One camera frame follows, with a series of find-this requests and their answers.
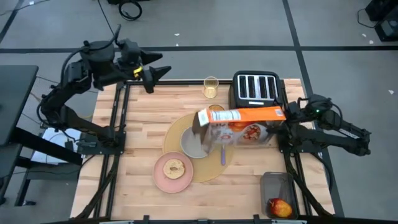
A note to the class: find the pink plate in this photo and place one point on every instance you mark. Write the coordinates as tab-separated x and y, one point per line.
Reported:
161	183

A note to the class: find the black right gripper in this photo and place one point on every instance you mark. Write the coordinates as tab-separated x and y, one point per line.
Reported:
287	130

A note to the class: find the black desk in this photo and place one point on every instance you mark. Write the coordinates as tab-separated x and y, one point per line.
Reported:
15	99

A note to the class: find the black four-slot toaster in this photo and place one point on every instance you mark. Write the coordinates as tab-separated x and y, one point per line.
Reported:
255	88

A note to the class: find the round woven beige placemat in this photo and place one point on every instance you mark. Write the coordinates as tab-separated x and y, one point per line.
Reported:
205	171

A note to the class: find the pumpkin cereal box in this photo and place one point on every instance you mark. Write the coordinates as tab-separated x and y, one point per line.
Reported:
242	124

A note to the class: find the grey bowl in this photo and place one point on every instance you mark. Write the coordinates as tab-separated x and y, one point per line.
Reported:
192	146

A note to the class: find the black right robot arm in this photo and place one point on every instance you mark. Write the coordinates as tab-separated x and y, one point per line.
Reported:
335	133

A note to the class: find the clear ribbed glass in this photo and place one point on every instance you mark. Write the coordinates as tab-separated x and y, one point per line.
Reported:
211	88

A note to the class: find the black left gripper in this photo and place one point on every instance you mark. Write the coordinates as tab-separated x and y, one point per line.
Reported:
130	57

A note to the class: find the toasted bagel half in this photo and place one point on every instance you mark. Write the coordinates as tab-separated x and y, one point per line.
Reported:
174	169

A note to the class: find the black equipment box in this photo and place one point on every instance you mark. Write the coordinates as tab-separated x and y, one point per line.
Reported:
387	28

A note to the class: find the grey mesh bin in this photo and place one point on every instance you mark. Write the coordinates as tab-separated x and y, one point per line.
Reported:
278	186

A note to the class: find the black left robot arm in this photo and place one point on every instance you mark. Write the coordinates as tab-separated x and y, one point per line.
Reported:
99	62

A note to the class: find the red yellow apple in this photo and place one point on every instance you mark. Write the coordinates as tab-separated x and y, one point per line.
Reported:
280	208

